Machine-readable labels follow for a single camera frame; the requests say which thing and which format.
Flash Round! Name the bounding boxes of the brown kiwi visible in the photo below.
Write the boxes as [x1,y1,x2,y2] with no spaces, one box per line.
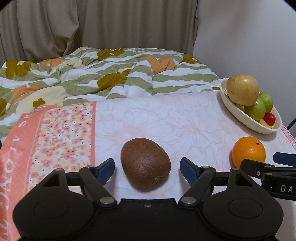
[121,138,171,188]

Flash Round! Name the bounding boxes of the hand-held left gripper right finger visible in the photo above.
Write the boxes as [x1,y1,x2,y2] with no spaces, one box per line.
[178,157,255,207]

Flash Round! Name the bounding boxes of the green apple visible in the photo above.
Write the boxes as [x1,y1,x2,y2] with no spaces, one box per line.
[245,97,266,120]
[258,92,274,113]

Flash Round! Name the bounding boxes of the green striped floral quilt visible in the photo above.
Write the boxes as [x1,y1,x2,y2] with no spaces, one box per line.
[0,47,223,139]

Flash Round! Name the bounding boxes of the beige curtain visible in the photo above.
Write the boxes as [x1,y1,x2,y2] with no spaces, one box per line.
[0,0,199,63]

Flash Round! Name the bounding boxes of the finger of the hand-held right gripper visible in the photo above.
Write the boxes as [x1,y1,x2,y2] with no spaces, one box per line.
[273,152,296,167]
[240,159,278,180]

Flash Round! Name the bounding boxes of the yellow brown pear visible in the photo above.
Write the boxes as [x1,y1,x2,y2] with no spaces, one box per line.
[226,74,259,106]

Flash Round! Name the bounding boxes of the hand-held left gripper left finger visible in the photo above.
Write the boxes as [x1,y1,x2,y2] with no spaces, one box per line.
[37,158,117,207]

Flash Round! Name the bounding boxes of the cream oval bowl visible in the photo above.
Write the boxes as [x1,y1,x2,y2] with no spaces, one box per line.
[219,78,282,134]

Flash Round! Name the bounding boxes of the pink floral towel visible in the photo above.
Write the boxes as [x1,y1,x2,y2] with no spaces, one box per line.
[0,91,296,241]

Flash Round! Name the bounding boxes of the large orange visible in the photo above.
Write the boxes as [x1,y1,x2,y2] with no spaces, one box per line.
[232,137,266,169]

